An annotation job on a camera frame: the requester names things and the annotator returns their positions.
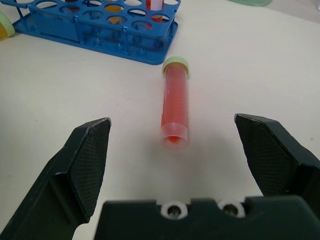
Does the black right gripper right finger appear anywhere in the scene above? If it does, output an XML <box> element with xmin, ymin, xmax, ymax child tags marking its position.
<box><xmin>234</xmin><ymin>113</ymin><xmax>320</xmax><ymax>201</ymax></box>

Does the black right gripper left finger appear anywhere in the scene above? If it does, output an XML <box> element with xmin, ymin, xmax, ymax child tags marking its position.
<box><xmin>0</xmin><ymin>116</ymin><xmax>112</xmax><ymax>240</ymax></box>

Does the pale green round object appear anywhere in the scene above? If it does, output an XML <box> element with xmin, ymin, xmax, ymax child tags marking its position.
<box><xmin>226</xmin><ymin>0</ymin><xmax>274</xmax><ymax>8</ymax></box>

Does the blue plastic test tube rack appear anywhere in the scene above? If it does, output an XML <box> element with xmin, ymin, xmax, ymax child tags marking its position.
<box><xmin>4</xmin><ymin>0</ymin><xmax>182</xmax><ymax>66</ymax></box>

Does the yellow tube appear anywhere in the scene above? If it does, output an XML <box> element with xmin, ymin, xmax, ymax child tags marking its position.
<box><xmin>0</xmin><ymin>11</ymin><xmax>16</xmax><ymax>42</ymax></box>

